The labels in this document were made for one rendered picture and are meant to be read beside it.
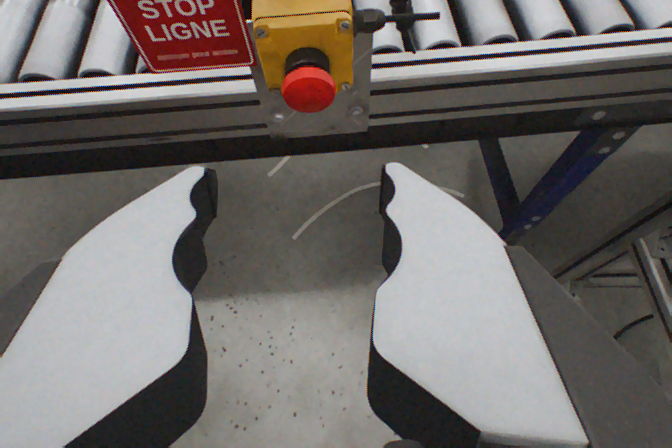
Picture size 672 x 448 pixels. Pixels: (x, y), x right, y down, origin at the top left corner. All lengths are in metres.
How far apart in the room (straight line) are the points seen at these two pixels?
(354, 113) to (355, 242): 0.72
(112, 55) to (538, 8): 0.49
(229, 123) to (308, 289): 0.69
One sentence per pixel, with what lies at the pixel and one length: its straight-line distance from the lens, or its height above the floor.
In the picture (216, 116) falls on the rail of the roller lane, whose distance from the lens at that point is 0.48.
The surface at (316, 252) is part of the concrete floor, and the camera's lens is 1.13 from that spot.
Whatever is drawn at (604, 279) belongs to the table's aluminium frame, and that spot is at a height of 0.16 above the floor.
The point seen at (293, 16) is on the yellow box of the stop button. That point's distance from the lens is 0.30.
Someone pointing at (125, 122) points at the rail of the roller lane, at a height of 0.71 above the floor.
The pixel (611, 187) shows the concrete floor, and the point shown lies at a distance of 1.43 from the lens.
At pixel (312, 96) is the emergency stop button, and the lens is 0.29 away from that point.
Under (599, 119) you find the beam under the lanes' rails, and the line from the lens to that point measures 0.63.
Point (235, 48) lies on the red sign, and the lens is 0.39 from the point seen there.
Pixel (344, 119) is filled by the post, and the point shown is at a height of 0.69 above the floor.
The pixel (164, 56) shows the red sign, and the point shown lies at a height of 0.81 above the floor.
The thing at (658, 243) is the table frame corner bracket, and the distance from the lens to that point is 0.82.
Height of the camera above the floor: 1.06
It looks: 62 degrees down
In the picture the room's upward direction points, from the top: 4 degrees counter-clockwise
